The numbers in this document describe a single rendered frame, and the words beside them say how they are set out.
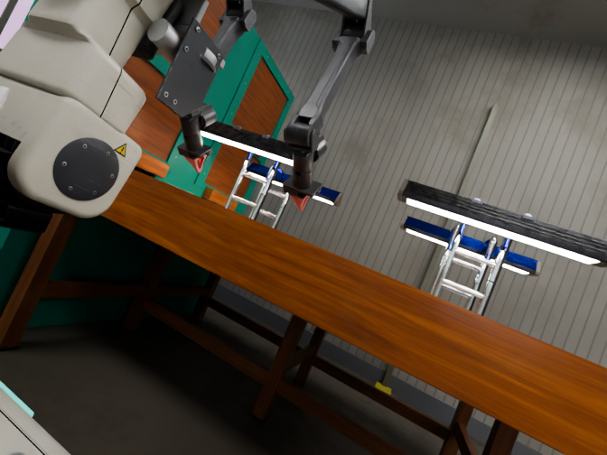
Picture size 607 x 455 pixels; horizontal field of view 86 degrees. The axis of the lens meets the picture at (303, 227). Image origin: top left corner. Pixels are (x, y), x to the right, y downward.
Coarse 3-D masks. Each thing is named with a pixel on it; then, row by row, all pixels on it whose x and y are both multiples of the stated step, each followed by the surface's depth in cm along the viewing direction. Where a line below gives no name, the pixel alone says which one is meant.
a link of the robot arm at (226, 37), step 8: (224, 16) 110; (232, 16) 108; (248, 16) 108; (256, 16) 111; (224, 24) 107; (232, 24) 107; (240, 24) 108; (248, 24) 109; (224, 32) 106; (232, 32) 107; (240, 32) 110; (216, 40) 105; (224, 40) 105; (232, 40) 108; (224, 48) 106; (224, 56) 107
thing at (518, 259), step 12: (408, 216) 166; (408, 228) 161; (420, 228) 160; (432, 228) 160; (444, 228) 159; (444, 240) 155; (468, 240) 154; (480, 252) 150; (504, 264) 146; (516, 264) 145; (528, 264) 144; (540, 264) 144
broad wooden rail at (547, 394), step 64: (128, 192) 107; (192, 256) 95; (256, 256) 89; (320, 256) 84; (320, 320) 81; (384, 320) 76; (448, 320) 72; (448, 384) 70; (512, 384) 67; (576, 384) 64; (576, 448) 62
